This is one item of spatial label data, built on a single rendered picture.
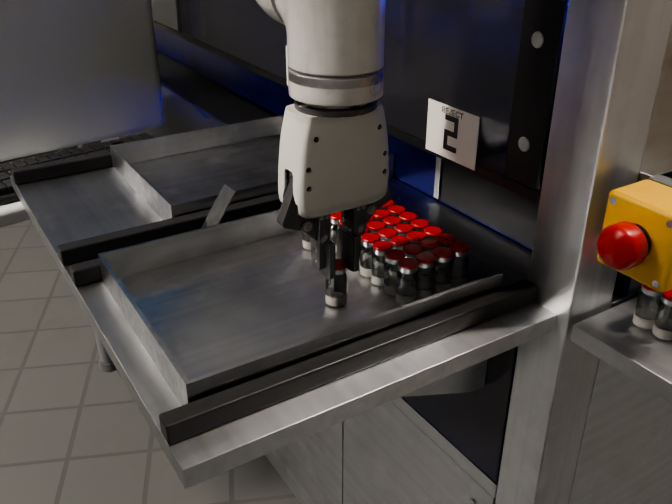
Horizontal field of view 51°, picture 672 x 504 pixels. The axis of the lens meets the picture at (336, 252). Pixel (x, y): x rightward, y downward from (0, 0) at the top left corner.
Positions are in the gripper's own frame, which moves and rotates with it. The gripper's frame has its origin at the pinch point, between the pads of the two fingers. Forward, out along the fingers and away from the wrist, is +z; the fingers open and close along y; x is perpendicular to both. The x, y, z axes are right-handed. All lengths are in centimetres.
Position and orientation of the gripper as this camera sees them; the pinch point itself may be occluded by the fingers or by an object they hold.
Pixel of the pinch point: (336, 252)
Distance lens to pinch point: 70.4
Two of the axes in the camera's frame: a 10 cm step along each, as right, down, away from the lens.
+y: -8.5, 2.5, -4.7
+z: 0.0, 8.8, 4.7
